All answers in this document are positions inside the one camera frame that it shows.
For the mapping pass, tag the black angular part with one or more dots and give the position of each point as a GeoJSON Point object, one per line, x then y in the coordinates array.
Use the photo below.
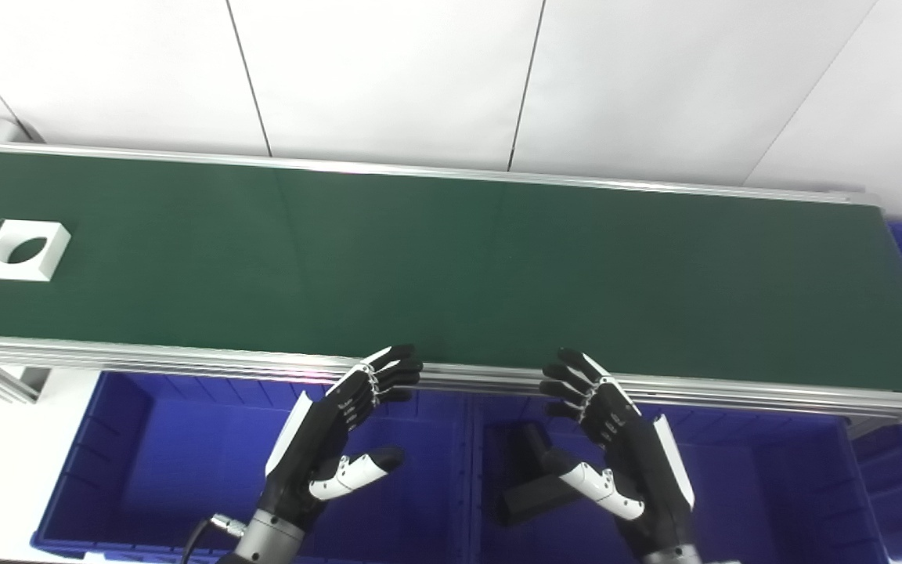
{"type": "Point", "coordinates": [529, 497]}

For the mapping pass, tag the green conveyor belt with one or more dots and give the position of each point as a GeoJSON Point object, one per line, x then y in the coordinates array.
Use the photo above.
{"type": "Point", "coordinates": [459, 266]}
{"type": "Point", "coordinates": [185, 359]}

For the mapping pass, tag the aluminium conveyor leg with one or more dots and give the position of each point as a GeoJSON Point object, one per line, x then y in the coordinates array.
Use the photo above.
{"type": "Point", "coordinates": [5, 380]}

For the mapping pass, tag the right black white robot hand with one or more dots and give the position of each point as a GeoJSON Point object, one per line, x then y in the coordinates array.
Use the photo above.
{"type": "Point", "coordinates": [639, 462]}

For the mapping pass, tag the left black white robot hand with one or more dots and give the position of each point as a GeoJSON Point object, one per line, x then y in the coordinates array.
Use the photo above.
{"type": "Point", "coordinates": [318, 439]}

